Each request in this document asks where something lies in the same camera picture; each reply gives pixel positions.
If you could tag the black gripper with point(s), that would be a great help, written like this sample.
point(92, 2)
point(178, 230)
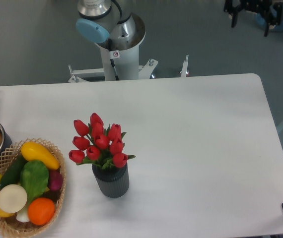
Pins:
point(270, 10)

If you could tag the red tulip bouquet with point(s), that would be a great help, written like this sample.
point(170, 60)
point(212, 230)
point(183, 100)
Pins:
point(99, 146)

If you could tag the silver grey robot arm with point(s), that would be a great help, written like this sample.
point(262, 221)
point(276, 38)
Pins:
point(111, 22)

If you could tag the dark grey ribbed vase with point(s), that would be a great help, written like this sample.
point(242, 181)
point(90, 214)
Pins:
point(112, 184)

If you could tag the purple red onion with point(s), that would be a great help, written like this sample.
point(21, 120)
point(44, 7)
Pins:
point(55, 180)

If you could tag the yellow squash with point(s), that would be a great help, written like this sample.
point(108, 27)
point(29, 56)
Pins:
point(34, 151)

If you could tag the green lettuce leaf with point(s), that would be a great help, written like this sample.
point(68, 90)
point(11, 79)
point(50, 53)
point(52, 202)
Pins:
point(34, 179)

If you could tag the orange fruit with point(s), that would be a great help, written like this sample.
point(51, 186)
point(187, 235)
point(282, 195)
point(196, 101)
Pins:
point(40, 211)

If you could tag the dark green cucumber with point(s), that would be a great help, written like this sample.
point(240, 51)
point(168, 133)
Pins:
point(12, 174)

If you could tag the white round onion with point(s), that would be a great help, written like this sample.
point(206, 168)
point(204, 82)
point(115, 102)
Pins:
point(13, 198)

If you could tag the woven wicker basket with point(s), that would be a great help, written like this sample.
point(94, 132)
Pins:
point(10, 227)

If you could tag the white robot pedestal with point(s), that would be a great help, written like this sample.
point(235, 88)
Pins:
point(120, 65)

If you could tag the white metal base frame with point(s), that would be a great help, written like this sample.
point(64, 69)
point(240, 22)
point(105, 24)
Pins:
point(146, 71)

